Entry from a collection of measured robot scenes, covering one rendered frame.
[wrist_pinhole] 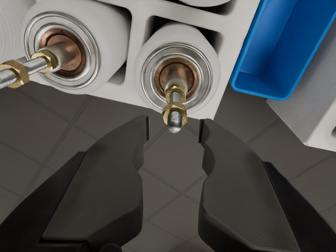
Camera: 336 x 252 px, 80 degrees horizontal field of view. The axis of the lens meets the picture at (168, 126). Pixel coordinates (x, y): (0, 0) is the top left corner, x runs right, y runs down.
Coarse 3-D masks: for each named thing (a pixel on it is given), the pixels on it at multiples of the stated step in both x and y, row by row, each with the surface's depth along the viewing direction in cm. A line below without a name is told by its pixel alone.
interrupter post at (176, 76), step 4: (172, 72) 20; (176, 72) 20; (180, 72) 20; (168, 76) 20; (172, 76) 19; (176, 76) 19; (180, 76) 19; (184, 76) 20; (168, 80) 19; (172, 80) 18; (176, 80) 18; (180, 80) 18; (184, 80) 19; (168, 84) 19; (180, 84) 19; (184, 84) 19; (164, 88) 19
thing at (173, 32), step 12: (168, 24) 27; (180, 24) 25; (156, 36) 20; (168, 36) 20; (180, 36) 19; (192, 36) 20; (144, 48) 20; (204, 48) 20; (144, 60) 21; (216, 60) 21; (216, 72) 21; (216, 84) 22; (144, 96) 23; (156, 108) 23
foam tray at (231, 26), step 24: (120, 0) 24; (144, 0) 24; (168, 0) 33; (240, 0) 24; (144, 24) 25; (192, 24) 25; (216, 24) 25; (240, 24) 25; (216, 48) 28; (240, 48) 26; (120, 72) 34; (120, 96) 30; (216, 96) 30
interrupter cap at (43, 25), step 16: (48, 16) 19; (64, 16) 18; (32, 32) 19; (48, 32) 19; (64, 32) 19; (80, 32) 19; (32, 48) 20; (80, 48) 20; (96, 48) 20; (80, 64) 21; (96, 64) 21; (48, 80) 22; (64, 80) 22; (80, 80) 22
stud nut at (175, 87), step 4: (172, 84) 18; (176, 84) 18; (168, 88) 18; (172, 88) 17; (176, 88) 17; (180, 88) 17; (184, 88) 18; (168, 92) 17; (180, 92) 17; (184, 92) 17; (168, 96) 17; (184, 96) 17; (168, 100) 18; (184, 100) 18
